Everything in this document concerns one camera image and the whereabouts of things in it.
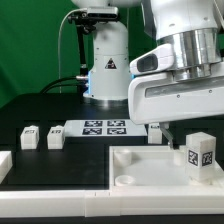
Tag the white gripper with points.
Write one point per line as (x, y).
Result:
(154, 96)

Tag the white square tabletop part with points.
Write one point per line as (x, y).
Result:
(148, 166)

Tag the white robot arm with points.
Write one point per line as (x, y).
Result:
(183, 77)

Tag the white marker sheet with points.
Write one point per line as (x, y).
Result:
(103, 128)

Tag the white left fence piece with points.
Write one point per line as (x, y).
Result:
(5, 164)

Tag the white front fence wall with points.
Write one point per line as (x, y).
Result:
(19, 204)

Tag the black camera on stand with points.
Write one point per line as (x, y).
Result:
(86, 19)

